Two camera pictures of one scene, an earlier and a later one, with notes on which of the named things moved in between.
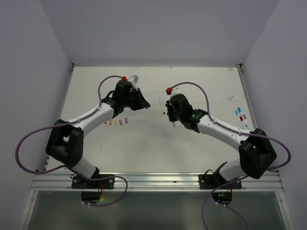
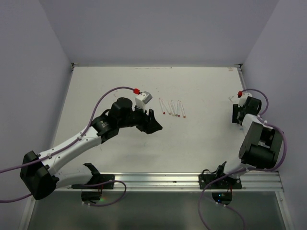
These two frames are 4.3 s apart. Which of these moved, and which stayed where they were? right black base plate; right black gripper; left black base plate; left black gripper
Moved: left black gripper; right black gripper
Stayed: right black base plate; left black base plate
